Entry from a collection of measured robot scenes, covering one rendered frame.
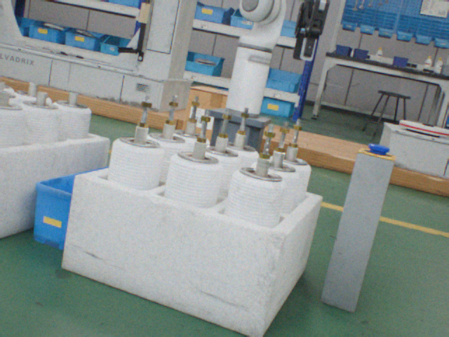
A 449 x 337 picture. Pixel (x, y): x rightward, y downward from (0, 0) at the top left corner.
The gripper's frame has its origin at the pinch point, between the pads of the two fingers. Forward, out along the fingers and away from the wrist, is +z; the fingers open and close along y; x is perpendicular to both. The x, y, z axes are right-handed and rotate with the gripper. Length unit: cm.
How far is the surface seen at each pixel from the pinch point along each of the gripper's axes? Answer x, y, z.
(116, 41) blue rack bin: -100, -542, 6
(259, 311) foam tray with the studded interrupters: -2.0, 20.4, 42.1
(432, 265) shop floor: 56, -34, 47
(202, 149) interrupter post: -15.2, 7.0, 20.1
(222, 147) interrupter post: -10.8, -4.0, 20.7
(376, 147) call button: 17.5, 1.7, 14.4
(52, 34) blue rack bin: -167, -520, 12
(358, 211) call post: 16.8, 3.1, 27.0
